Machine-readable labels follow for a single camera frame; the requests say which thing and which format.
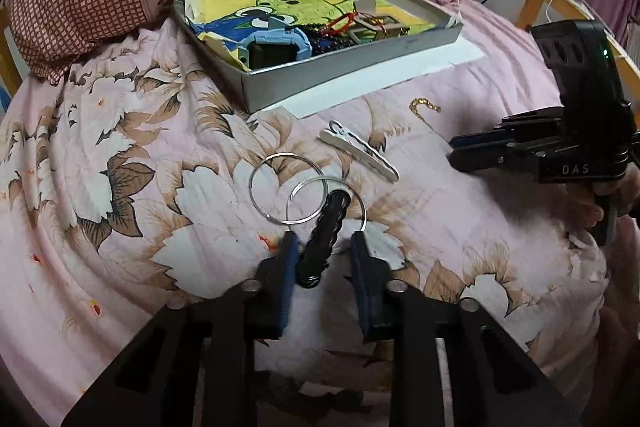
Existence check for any silver ring bangle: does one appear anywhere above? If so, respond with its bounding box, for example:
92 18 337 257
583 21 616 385
286 177 368 233
249 152 322 224

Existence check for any blue strap smartwatch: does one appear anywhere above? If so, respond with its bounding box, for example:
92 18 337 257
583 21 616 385
239 18 313 70

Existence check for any person's right hand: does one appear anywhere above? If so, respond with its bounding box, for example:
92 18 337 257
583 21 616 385
565 157 640 228

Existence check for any pink floral bed sheet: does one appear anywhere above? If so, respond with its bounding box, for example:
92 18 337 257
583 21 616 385
0 2 621 427

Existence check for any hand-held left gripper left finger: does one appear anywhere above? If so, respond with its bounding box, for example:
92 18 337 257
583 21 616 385
60 231 301 427

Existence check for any white paper sheet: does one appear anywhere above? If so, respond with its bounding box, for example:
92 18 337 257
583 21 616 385
280 34 488 120

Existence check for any gold chain bracelet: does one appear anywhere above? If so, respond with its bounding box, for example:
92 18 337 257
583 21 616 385
409 98 442 118

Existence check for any grey shallow box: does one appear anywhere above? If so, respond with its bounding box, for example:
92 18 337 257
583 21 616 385
174 0 463 114

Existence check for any white hair clip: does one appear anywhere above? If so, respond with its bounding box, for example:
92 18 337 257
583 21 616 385
319 120 401 182

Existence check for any black bead necklace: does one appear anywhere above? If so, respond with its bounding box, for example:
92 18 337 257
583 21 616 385
305 24 361 55

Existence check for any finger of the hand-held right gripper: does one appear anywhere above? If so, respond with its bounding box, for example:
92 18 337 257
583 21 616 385
452 107 566 148
447 139 543 172

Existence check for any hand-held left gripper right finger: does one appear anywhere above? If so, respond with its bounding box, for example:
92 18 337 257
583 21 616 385
350 231 581 427

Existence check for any red string bracelet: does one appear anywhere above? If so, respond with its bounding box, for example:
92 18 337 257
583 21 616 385
322 12 361 38

